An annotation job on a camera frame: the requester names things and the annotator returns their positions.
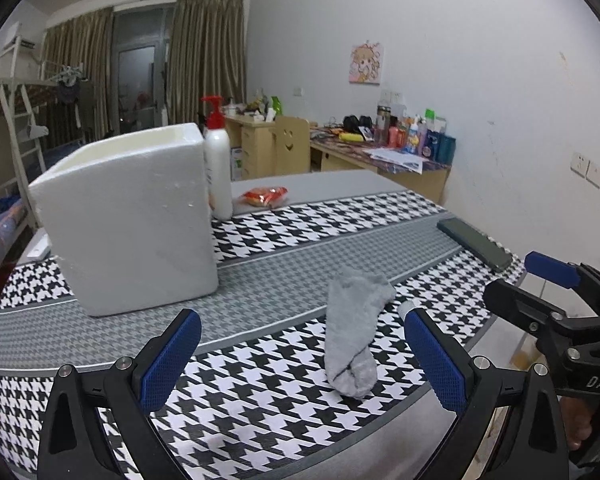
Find grey sock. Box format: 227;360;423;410
324;266;396;400

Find white foam roll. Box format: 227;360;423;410
398;300;419;321

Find person right hand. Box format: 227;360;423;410
560;396;592;451

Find black smartphone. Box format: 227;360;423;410
437;218;513;272

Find houndstooth table cloth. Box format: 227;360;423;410
0;191;521;479

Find white styrofoam box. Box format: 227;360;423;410
29;124;219;318

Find white remote control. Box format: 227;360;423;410
27;235;50;261

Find white papers on desk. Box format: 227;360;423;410
364;148;425;174

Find red snack packet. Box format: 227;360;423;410
240;186;288;208

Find wooden desk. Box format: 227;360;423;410
225;116;450;204

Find white pump bottle red top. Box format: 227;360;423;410
201;96;233;221

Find metal bunk bed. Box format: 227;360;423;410
0;32;96;229

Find wooden smiley chair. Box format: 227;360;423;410
274;116;311;176

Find right brown curtain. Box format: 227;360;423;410
166;0;246;124

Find brown curtain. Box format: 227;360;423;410
40;5;117;141
166;0;246;124

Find left brown curtain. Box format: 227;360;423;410
40;5;117;141

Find glass balcony door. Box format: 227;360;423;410
111;3;174;134

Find wall socket pair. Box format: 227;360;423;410
570;152;600;188

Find anime wall poster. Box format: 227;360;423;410
349;42;384;86

